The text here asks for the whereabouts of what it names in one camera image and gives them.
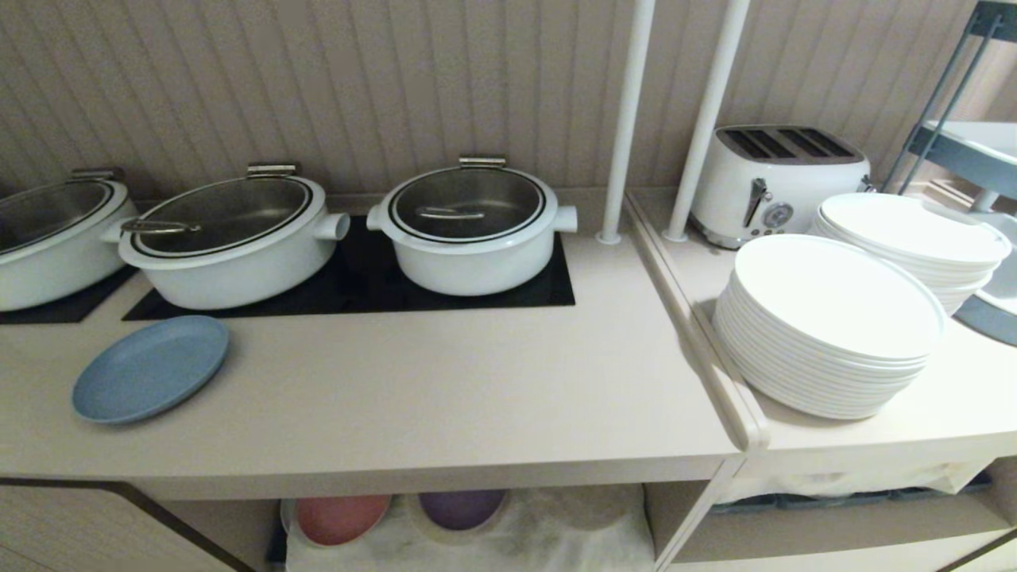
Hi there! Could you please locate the blue round plate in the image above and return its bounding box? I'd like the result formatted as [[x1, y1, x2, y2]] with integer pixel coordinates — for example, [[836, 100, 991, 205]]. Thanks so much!
[[72, 315, 230, 425]]

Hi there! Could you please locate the grey utility cart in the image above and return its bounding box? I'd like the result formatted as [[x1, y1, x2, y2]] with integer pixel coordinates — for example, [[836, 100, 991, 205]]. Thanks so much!
[[880, 0, 1017, 347]]

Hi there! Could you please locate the white pole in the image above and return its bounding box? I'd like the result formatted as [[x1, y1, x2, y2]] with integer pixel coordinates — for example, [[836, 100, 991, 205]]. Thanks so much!
[[663, 0, 751, 243], [597, 0, 657, 245]]

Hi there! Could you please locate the purple round plate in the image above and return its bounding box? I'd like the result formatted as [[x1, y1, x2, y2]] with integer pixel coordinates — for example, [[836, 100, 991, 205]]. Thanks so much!
[[418, 490, 507, 531]]

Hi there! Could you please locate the glass pot lid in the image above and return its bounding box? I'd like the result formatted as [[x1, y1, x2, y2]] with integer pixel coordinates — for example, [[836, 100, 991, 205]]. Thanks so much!
[[389, 165, 549, 243], [0, 180, 117, 257], [122, 175, 314, 259]]

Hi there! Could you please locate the white toaster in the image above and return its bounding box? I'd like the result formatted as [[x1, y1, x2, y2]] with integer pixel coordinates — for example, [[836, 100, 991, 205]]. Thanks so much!
[[690, 125, 872, 250]]

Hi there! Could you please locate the red round plate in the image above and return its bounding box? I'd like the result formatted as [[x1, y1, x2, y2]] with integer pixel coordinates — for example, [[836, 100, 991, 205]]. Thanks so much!
[[295, 495, 392, 547]]

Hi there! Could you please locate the white pot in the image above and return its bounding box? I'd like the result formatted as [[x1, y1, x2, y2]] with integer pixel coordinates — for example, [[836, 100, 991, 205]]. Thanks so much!
[[0, 168, 139, 312], [101, 164, 351, 311], [366, 156, 578, 297]]

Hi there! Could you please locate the beige round plate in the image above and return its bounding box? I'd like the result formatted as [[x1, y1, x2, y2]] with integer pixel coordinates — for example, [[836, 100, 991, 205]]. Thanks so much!
[[534, 485, 643, 531]]

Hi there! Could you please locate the white plate stack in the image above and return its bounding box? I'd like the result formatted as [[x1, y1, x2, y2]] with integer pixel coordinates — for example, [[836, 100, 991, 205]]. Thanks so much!
[[713, 234, 948, 420], [809, 192, 1013, 317]]

